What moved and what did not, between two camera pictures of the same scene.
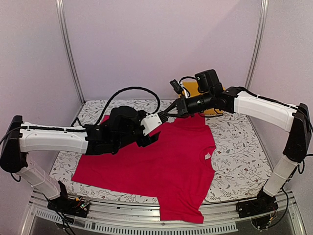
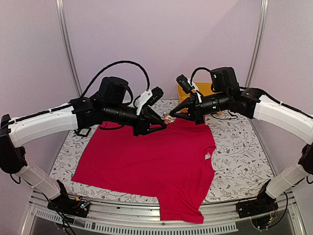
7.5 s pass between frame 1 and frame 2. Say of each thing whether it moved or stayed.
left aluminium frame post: stayed
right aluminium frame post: stayed
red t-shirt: stayed
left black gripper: moved
